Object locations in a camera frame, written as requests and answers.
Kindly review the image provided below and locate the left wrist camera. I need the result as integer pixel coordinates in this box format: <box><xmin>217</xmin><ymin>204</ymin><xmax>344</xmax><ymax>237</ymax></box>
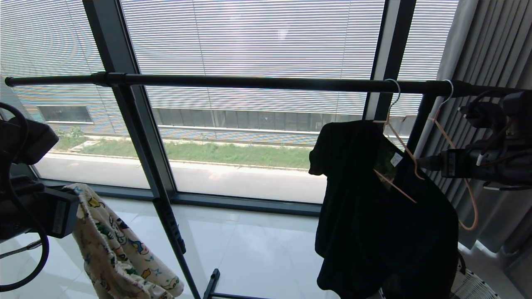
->
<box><xmin>8</xmin><ymin>118</ymin><xmax>59</xmax><ymax>166</ymax></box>

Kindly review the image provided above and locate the cream printed garment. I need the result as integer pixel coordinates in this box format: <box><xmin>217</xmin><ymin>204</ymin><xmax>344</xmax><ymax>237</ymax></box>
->
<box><xmin>62</xmin><ymin>183</ymin><xmax>185</xmax><ymax>299</ymax></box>

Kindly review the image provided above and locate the white laundry basket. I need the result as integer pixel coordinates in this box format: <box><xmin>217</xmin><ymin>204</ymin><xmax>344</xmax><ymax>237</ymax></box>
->
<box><xmin>451</xmin><ymin>253</ymin><xmax>500</xmax><ymax>299</ymax></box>

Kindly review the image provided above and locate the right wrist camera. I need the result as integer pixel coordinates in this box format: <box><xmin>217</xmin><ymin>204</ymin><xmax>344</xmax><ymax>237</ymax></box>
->
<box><xmin>458</xmin><ymin>100</ymin><xmax>507</xmax><ymax>130</ymax></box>

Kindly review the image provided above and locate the black garment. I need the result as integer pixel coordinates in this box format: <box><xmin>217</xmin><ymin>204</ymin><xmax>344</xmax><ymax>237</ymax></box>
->
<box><xmin>308</xmin><ymin>120</ymin><xmax>460</xmax><ymax>299</ymax></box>

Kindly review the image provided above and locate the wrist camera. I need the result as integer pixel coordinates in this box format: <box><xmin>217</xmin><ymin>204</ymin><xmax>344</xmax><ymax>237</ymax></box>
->
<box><xmin>8</xmin><ymin>118</ymin><xmax>59</xmax><ymax>166</ymax></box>
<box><xmin>458</xmin><ymin>100</ymin><xmax>507</xmax><ymax>130</ymax></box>

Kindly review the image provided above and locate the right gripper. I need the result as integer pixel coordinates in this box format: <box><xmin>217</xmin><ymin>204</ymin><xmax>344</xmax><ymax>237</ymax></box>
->
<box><xmin>441</xmin><ymin>148</ymin><xmax>483</xmax><ymax>180</ymax></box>

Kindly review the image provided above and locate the pink clothes hanger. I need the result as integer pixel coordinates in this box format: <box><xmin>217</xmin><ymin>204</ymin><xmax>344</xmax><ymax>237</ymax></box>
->
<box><xmin>431</xmin><ymin>79</ymin><xmax>480</xmax><ymax>231</ymax></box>
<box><xmin>372</xmin><ymin>79</ymin><xmax>425</xmax><ymax>204</ymax></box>

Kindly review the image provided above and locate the black clothes rack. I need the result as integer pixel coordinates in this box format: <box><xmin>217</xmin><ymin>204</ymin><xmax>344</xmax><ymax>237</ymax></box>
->
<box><xmin>4</xmin><ymin>71</ymin><xmax>526</xmax><ymax>299</ymax></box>

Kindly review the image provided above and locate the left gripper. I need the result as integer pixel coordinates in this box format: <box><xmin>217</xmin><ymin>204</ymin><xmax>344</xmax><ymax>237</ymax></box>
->
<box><xmin>42</xmin><ymin>187</ymin><xmax>80</xmax><ymax>239</ymax></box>

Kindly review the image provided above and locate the black cable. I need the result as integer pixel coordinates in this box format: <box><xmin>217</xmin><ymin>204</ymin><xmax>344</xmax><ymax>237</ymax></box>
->
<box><xmin>0</xmin><ymin>102</ymin><xmax>30</xmax><ymax>167</ymax></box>
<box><xmin>0</xmin><ymin>226</ymin><xmax>50</xmax><ymax>292</ymax></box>

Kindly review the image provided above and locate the grey curtain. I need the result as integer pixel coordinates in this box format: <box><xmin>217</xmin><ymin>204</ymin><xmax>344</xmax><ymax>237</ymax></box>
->
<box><xmin>416</xmin><ymin>0</ymin><xmax>532</xmax><ymax>255</ymax></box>

